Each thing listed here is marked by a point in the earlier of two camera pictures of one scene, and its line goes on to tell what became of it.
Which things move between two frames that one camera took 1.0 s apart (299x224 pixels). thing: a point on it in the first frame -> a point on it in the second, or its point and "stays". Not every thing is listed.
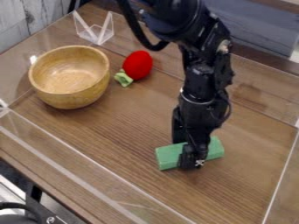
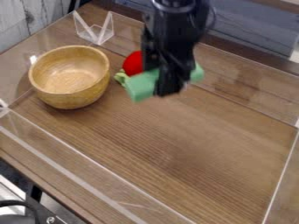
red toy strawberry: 137,67 stays
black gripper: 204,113 -> 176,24
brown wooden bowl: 70,76 stays
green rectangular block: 169,155 -> 142,84
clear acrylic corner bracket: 95,33 stays
